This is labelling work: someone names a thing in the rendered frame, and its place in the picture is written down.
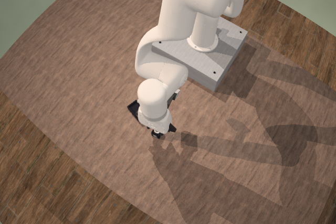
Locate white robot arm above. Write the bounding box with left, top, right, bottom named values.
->
left=135, top=0, right=244, bottom=122

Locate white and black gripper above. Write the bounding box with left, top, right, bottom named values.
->
left=136, top=107, right=176, bottom=135

